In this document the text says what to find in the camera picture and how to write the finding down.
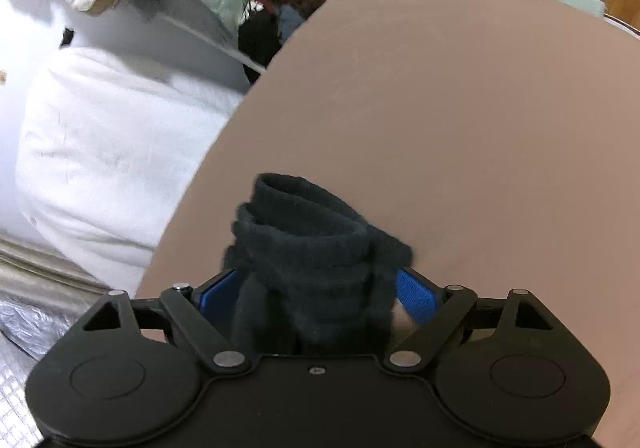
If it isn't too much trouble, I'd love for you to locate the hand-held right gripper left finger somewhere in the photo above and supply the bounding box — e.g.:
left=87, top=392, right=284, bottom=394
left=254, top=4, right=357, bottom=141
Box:
left=81, top=270, right=253, bottom=374

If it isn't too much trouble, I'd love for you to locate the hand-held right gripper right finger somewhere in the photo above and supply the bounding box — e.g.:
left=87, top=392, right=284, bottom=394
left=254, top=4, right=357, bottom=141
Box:
left=382, top=268, right=557, bottom=371

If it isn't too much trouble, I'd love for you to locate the black fleece garment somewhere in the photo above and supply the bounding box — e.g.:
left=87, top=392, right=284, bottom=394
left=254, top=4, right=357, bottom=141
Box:
left=222, top=173, right=415, bottom=356

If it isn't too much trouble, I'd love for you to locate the white fluffy duvet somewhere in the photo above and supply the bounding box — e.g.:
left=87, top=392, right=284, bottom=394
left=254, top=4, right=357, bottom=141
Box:
left=15, top=48, right=248, bottom=253

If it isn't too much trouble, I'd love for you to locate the beige curtain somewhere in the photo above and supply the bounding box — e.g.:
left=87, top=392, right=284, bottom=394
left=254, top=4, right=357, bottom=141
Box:
left=0, top=235, right=108, bottom=299

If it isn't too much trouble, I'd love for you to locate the silver foil sheet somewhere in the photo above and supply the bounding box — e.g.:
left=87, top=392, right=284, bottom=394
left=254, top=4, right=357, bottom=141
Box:
left=0, top=295, right=56, bottom=361

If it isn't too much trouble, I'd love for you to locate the quilted silver insulation panel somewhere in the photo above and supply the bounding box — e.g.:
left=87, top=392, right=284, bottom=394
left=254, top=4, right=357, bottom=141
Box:
left=0, top=343, right=48, bottom=448

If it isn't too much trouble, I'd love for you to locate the black and white cloth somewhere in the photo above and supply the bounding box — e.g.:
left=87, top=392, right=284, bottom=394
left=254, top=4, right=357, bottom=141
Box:
left=237, top=0, right=281, bottom=68

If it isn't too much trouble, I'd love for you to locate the white cable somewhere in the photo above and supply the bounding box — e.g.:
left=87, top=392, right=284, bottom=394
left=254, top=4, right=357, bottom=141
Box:
left=150, top=10, right=268, bottom=74

